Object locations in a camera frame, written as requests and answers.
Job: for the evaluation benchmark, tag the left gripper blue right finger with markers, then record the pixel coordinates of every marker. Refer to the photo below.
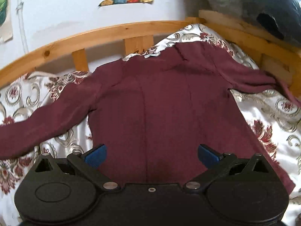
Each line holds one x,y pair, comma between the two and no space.
217,164

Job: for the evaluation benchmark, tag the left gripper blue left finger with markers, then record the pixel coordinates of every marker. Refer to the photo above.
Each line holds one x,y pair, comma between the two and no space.
86,165

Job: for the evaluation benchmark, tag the maroon long-sleeve shirt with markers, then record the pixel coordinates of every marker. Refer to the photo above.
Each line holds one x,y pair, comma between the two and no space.
153,113

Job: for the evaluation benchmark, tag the white floral bedspread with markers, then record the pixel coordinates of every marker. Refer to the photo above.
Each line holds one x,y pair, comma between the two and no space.
273,118

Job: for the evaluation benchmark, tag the wooden bed frame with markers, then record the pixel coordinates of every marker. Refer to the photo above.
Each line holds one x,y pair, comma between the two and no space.
138,36

